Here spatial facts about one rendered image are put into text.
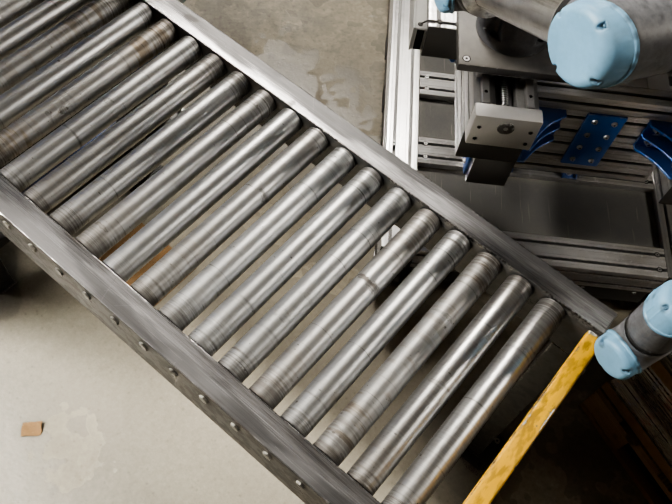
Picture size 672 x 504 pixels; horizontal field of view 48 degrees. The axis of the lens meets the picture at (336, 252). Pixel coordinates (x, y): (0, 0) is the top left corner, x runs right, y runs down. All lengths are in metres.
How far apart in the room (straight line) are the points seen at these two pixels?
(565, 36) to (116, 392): 1.42
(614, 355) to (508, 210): 0.98
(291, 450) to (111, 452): 0.92
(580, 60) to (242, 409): 0.68
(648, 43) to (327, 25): 1.78
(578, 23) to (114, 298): 0.79
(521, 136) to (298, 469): 0.82
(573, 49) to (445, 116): 1.20
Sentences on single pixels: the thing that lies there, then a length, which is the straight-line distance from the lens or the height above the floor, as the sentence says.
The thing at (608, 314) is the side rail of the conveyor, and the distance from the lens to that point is 1.34.
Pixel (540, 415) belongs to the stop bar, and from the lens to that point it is 1.21.
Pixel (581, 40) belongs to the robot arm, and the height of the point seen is 1.20.
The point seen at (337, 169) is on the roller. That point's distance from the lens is 1.37.
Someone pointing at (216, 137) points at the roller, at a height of 0.80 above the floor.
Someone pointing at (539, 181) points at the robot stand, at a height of 0.21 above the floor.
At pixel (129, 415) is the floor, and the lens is 2.02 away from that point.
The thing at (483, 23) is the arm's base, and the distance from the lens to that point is 1.59.
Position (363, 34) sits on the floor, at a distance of 2.73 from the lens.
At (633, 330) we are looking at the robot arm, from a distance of 1.18.
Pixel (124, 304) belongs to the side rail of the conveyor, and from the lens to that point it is 1.24.
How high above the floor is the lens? 1.91
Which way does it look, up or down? 60 degrees down
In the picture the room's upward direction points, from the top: 11 degrees clockwise
